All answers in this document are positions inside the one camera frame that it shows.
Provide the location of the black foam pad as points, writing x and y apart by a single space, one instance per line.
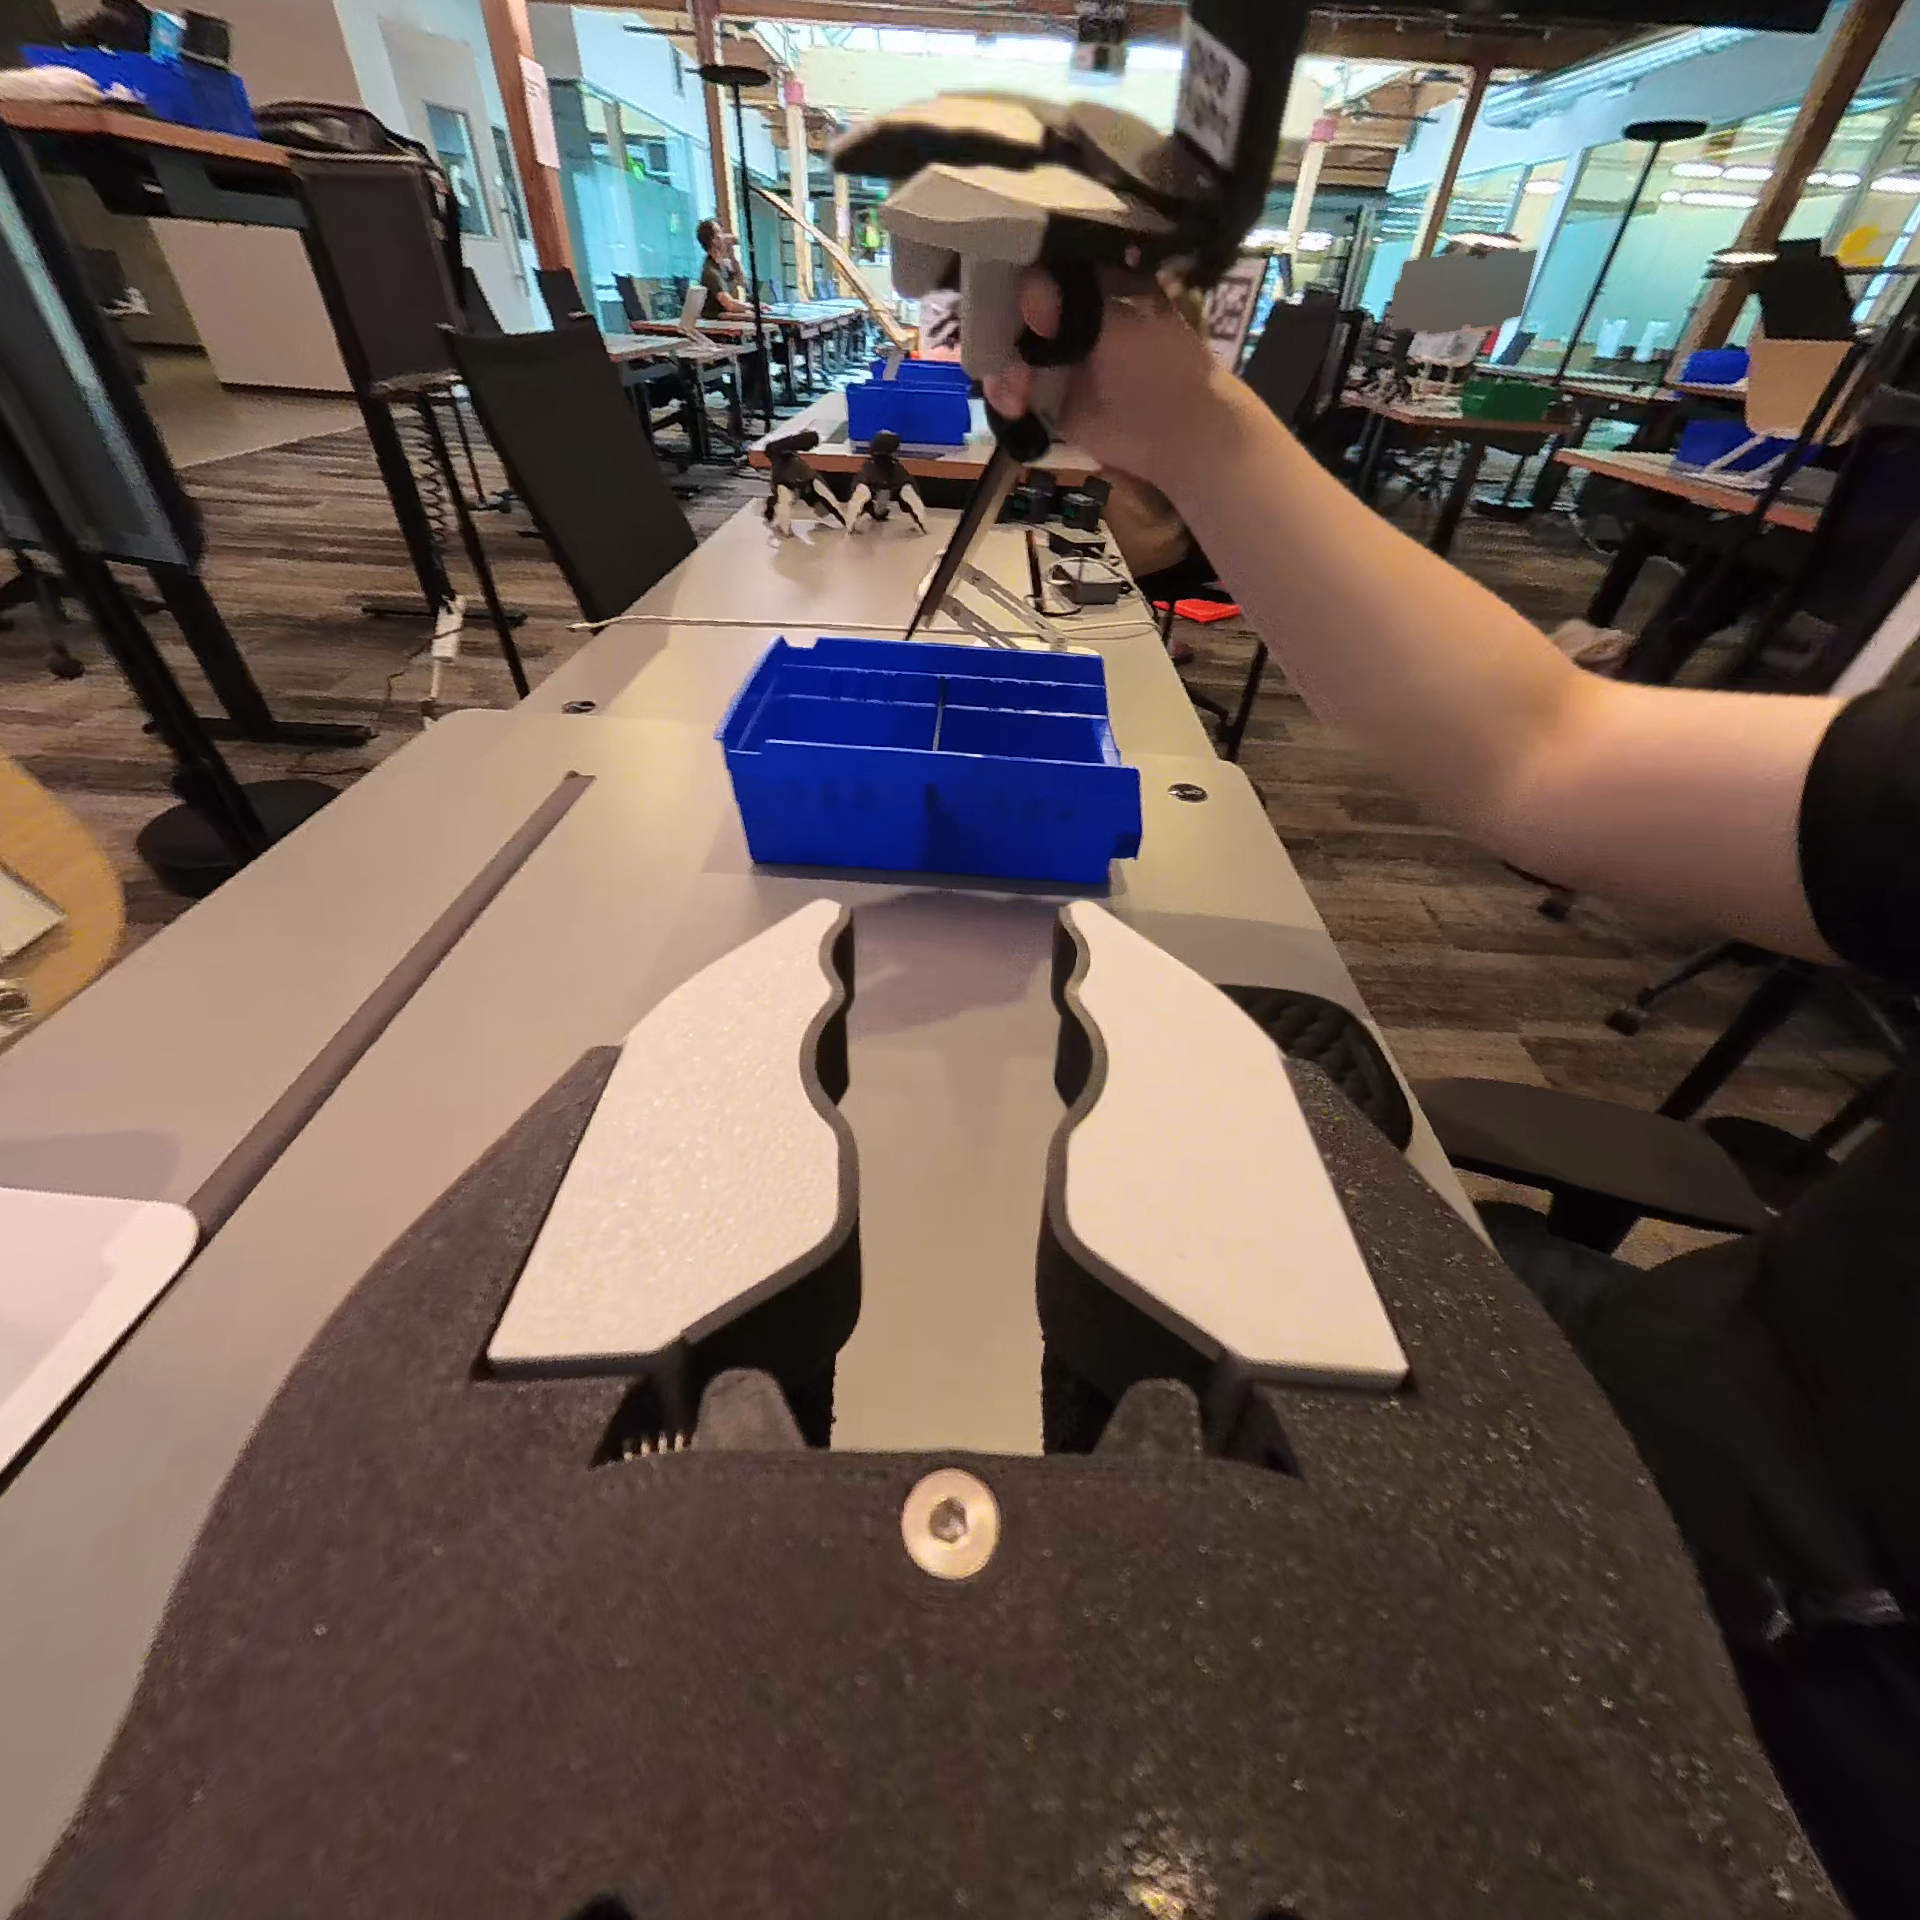
1336 1048

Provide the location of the person's right hand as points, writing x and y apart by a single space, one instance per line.
1157 404

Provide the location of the ceiling projector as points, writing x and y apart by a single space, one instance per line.
1100 38

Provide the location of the green bin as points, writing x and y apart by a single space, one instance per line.
1508 400

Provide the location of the blue plastic bin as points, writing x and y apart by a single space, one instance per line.
1742 441
909 408
1712 366
149 90
930 808

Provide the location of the white power strip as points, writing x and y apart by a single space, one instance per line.
448 645

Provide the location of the white cloth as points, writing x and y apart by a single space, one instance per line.
77 86
1592 645

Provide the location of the black chair armrest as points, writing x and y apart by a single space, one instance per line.
1589 1157

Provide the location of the dark monitor on stand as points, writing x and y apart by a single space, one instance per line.
77 377

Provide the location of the red object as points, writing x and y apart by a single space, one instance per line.
1202 608

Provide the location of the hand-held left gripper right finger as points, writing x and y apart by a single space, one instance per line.
1216 1185

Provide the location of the white page holder bar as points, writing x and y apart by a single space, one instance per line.
20 928

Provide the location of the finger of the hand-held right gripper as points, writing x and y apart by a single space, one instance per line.
962 135
976 216

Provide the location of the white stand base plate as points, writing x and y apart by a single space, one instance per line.
77 1305

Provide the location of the small tag sign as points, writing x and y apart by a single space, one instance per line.
1238 315

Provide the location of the black floor lamp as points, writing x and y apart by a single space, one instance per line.
739 77
1666 132

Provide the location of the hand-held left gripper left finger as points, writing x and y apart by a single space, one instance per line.
689 1168

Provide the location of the person's right forearm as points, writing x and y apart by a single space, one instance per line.
1426 628

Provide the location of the cardboard box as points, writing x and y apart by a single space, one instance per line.
1800 390

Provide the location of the grey power adapter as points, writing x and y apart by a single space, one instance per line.
1089 582

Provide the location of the idle hand-held gripper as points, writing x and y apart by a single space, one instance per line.
887 484
800 488

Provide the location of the wooden post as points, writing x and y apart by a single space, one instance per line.
1800 165
534 135
1459 150

